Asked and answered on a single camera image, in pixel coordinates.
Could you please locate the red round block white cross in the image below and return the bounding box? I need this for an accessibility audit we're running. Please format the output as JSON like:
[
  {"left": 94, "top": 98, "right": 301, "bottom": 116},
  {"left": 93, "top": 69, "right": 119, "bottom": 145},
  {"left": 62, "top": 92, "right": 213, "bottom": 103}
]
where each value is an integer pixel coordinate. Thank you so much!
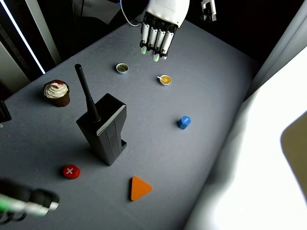
[{"left": 62, "top": 164, "right": 81, "bottom": 180}]

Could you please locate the grey table cloth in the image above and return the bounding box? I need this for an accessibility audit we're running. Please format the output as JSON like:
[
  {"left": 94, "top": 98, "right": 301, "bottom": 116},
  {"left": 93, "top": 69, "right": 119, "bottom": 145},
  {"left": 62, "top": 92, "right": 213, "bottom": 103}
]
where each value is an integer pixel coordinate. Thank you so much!
[{"left": 0, "top": 14, "right": 262, "bottom": 230}]

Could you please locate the small bowl of orange soup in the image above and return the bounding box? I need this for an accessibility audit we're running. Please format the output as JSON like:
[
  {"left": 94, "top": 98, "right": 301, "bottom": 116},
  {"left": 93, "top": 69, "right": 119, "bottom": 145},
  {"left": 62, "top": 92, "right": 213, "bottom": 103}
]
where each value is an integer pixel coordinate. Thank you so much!
[{"left": 157, "top": 74, "right": 173, "bottom": 86}]

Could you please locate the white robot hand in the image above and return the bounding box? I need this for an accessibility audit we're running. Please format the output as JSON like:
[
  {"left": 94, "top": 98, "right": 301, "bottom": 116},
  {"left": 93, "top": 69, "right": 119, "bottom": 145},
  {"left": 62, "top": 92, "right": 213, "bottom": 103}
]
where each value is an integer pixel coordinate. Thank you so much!
[
  {"left": 0, "top": 178, "right": 60, "bottom": 222},
  {"left": 139, "top": 0, "right": 190, "bottom": 63}
]

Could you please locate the black box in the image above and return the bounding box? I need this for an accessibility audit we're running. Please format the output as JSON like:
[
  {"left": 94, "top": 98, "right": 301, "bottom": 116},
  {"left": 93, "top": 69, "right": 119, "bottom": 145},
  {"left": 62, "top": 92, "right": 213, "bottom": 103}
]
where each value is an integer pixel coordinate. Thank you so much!
[{"left": 0, "top": 100, "right": 12, "bottom": 123}]

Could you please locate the toy cupcake with white frosting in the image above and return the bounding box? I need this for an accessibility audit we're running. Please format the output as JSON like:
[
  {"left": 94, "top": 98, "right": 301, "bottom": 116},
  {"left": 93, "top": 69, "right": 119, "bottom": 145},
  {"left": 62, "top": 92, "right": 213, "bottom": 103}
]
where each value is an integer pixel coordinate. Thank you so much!
[{"left": 42, "top": 79, "right": 71, "bottom": 107}]

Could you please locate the beige panel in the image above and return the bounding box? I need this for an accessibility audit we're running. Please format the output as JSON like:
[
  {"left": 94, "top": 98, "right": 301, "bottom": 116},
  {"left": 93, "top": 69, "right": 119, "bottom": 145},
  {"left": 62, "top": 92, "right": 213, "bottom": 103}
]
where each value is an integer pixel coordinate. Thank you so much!
[{"left": 0, "top": 42, "right": 31, "bottom": 95}]

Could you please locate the white cable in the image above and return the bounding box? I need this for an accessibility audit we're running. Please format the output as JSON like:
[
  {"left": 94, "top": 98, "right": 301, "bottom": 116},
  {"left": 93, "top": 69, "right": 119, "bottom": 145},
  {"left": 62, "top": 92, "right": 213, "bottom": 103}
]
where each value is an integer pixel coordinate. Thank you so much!
[{"left": 119, "top": 0, "right": 142, "bottom": 27}]

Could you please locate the large white rounded shell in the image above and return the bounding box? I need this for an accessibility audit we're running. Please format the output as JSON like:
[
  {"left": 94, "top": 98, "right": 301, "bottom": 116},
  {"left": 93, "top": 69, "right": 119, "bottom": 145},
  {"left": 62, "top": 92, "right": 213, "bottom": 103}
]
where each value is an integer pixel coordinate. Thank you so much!
[{"left": 184, "top": 47, "right": 307, "bottom": 230}]

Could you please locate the white post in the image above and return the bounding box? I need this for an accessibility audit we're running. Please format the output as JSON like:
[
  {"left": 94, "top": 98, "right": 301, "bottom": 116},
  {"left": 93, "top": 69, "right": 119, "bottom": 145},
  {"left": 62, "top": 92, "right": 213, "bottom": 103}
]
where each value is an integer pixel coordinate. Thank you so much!
[{"left": 24, "top": 0, "right": 62, "bottom": 66}]

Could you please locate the olive rounded panel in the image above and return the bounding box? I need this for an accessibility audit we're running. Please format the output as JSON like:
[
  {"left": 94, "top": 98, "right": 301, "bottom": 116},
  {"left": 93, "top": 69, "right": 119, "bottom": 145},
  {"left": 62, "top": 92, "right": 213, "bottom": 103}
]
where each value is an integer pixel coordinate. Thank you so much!
[{"left": 280, "top": 115, "right": 307, "bottom": 195}]

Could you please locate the black walkie-talkie radio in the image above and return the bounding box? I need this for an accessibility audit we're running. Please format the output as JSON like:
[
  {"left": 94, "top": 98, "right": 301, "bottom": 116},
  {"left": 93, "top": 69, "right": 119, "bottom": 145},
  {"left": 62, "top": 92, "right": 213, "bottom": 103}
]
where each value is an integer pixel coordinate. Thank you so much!
[{"left": 74, "top": 63, "right": 128, "bottom": 166}]

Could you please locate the white light bar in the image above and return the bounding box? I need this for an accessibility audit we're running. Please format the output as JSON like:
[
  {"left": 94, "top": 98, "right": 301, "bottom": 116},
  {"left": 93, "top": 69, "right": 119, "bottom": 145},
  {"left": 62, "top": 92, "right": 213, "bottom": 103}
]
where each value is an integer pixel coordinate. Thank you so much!
[{"left": 0, "top": 0, "right": 46, "bottom": 75}]

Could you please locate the grey background equipment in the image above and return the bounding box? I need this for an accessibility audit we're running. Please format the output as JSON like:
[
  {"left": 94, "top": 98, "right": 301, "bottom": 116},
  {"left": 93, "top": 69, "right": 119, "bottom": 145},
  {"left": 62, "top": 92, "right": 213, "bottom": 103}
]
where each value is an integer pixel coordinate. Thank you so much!
[{"left": 71, "top": 0, "right": 122, "bottom": 24}]

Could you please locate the small bowl of green soup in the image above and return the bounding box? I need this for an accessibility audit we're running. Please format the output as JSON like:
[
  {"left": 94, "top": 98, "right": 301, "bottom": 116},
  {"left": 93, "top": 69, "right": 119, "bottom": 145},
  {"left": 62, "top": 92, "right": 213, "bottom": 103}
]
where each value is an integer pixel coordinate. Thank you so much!
[{"left": 116, "top": 62, "right": 130, "bottom": 75}]

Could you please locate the orange triangle block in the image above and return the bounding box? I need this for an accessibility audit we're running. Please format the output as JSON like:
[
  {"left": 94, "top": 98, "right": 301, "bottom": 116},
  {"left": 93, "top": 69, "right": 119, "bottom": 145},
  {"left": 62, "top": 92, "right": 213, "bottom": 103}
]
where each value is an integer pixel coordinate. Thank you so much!
[{"left": 130, "top": 176, "right": 154, "bottom": 202}]

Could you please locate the grey post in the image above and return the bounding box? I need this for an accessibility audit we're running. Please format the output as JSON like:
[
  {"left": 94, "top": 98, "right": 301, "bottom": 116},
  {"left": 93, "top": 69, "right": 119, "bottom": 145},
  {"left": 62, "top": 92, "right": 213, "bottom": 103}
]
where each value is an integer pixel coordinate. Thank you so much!
[{"left": 244, "top": 0, "right": 307, "bottom": 101}]

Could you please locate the blue hexagonal block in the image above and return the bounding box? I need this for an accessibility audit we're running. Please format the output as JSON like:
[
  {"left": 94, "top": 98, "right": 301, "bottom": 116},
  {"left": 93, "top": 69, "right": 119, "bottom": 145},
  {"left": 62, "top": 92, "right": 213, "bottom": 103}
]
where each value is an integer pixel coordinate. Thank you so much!
[{"left": 177, "top": 115, "right": 192, "bottom": 130}]

